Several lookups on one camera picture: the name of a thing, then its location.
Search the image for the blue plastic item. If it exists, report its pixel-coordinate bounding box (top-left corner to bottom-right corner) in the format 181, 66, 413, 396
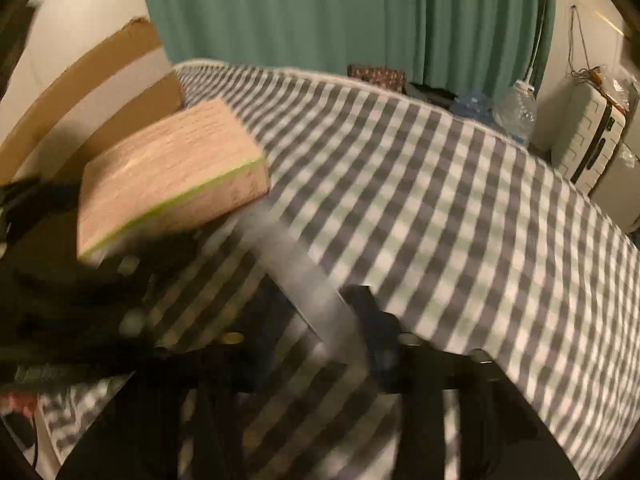
450, 89, 501, 123

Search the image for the tan rectangular box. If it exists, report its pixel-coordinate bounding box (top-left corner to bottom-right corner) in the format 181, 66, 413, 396
76, 97, 271, 261

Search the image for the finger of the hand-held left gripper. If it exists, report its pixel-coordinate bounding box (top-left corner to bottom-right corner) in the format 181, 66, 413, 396
102, 227, 211, 291

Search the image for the clear plastic bag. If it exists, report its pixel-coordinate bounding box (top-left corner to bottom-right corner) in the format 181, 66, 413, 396
570, 62, 640, 116

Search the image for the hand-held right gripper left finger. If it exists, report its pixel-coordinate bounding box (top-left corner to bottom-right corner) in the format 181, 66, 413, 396
57, 332, 252, 480

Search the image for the green curtain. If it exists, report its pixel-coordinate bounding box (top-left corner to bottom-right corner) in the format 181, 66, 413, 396
137, 0, 558, 96

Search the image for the clear plastic water bottle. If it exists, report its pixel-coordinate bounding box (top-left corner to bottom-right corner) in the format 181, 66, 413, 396
495, 79, 538, 146

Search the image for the plain white tube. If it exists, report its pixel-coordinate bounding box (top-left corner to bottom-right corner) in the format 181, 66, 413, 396
237, 206, 373, 367

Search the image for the white hanging cable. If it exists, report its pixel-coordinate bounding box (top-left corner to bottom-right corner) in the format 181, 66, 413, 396
525, 0, 551, 83

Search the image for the grey checkered cloth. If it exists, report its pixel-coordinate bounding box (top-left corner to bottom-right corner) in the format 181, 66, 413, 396
35, 57, 640, 480

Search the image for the white ribbed suitcase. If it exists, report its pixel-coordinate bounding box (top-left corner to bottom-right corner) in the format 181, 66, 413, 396
551, 80, 630, 196

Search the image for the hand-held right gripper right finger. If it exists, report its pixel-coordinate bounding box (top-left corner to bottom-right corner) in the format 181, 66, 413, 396
349, 284, 582, 480

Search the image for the brown cardboard box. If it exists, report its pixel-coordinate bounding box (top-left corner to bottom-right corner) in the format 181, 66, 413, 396
0, 17, 187, 186

